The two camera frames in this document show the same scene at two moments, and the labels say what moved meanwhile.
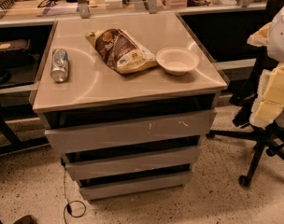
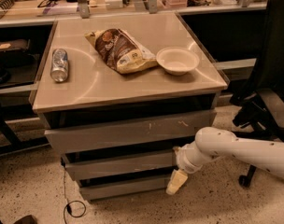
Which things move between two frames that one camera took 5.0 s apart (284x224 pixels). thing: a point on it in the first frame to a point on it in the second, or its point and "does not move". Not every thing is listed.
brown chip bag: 121,50 does not move
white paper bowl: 177,61 does not move
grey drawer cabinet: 126,98 does not move
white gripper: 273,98 to 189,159
